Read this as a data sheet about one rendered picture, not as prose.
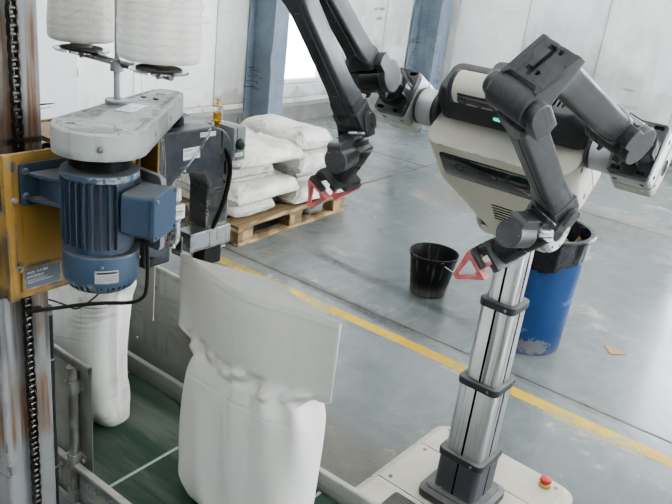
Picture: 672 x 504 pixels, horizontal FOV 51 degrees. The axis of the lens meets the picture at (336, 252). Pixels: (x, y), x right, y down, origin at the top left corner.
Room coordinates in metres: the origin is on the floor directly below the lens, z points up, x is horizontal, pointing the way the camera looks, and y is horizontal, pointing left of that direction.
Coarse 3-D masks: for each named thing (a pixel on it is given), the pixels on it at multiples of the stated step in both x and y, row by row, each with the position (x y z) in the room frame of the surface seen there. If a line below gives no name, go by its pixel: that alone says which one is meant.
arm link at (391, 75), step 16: (320, 0) 1.55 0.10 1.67; (336, 0) 1.56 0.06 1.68; (336, 16) 1.57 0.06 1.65; (352, 16) 1.61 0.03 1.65; (336, 32) 1.60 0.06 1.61; (352, 32) 1.60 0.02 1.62; (352, 48) 1.62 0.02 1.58; (368, 48) 1.65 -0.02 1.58; (352, 64) 1.66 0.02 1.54; (368, 64) 1.64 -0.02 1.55; (384, 64) 1.65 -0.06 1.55; (384, 80) 1.65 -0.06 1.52
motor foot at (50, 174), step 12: (24, 168) 1.32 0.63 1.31; (36, 168) 1.34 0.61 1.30; (48, 168) 1.37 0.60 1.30; (24, 180) 1.32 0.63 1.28; (36, 180) 1.34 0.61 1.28; (48, 180) 1.31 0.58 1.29; (24, 192) 1.32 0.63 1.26; (36, 192) 1.34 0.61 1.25; (48, 192) 1.33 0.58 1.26; (24, 204) 1.32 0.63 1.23; (48, 204) 1.31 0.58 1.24
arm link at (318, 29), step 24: (288, 0) 1.47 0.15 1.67; (312, 0) 1.48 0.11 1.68; (312, 24) 1.48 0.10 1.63; (312, 48) 1.51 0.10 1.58; (336, 48) 1.54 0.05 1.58; (336, 72) 1.53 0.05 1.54; (336, 96) 1.56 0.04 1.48; (360, 96) 1.59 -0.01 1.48; (336, 120) 1.60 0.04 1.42; (360, 120) 1.58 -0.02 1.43
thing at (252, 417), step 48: (192, 288) 1.57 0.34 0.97; (240, 288) 1.54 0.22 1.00; (192, 336) 1.56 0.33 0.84; (240, 336) 1.43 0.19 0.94; (288, 336) 1.38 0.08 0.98; (336, 336) 1.34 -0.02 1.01; (192, 384) 1.50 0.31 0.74; (240, 384) 1.42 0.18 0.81; (288, 384) 1.38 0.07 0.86; (192, 432) 1.49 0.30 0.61; (240, 432) 1.39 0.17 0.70; (288, 432) 1.34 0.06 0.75; (192, 480) 1.49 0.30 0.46; (240, 480) 1.38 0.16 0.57; (288, 480) 1.34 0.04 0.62
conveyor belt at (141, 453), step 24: (144, 384) 2.01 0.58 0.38; (144, 408) 1.88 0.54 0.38; (168, 408) 1.89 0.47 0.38; (96, 432) 1.73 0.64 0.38; (120, 432) 1.75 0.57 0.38; (144, 432) 1.76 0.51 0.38; (168, 432) 1.77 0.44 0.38; (96, 456) 1.63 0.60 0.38; (120, 456) 1.64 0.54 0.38; (144, 456) 1.65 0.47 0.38; (168, 456) 1.66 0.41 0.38; (120, 480) 1.54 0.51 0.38; (144, 480) 1.55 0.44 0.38; (168, 480) 1.57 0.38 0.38
